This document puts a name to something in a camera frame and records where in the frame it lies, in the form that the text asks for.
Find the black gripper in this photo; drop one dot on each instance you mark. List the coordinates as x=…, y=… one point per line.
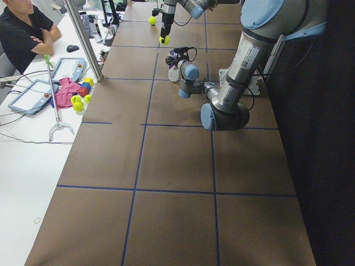
x=167, y=18
x=172, y=60

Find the yellow tennis ball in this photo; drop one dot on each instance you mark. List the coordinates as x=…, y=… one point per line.
x=78, y=106
x=152, y=20
x=164, y=40

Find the clear Wilson tennis ball can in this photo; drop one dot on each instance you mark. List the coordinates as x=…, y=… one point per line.
x=174, y=72

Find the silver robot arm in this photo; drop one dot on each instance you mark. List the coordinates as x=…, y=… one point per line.
x=194, y=8
x=263, y=22

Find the yellow tennis ball on desk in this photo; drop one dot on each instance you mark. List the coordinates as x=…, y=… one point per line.
x=78, y=106

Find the yellow wooden cube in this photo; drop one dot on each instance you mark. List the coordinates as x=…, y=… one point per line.
x=87, y=81

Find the blue wooden cube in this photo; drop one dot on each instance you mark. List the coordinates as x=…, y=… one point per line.
x=87, y=86

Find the black computer mouse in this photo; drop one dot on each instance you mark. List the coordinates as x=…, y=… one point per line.
x=72, y=48

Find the far teach pendant tablet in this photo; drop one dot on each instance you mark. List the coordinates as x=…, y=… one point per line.
x=72, y=68

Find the teach pendant tablet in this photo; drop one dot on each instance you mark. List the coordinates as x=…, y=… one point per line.
x=33, y=99
x=72, y=68

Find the red wooden cube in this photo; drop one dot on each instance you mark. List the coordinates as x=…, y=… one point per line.
x=83, y=91

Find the grabber reacher tool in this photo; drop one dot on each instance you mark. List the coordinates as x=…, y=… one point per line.
x=59, y=124

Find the pink cloth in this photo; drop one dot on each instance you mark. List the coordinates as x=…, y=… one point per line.
x=64, y=95

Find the brown paper table cover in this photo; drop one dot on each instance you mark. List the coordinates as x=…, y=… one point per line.
x=146, y=184

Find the seated person in black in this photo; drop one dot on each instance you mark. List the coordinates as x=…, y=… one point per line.
x=25, y=33

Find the near teach pendant tablet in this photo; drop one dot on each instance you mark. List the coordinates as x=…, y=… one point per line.
x=33, y=99

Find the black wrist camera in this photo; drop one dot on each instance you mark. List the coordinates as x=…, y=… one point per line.
x=156, y=11

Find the aluminium frame post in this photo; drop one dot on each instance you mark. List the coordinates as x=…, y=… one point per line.
x=84, y=40

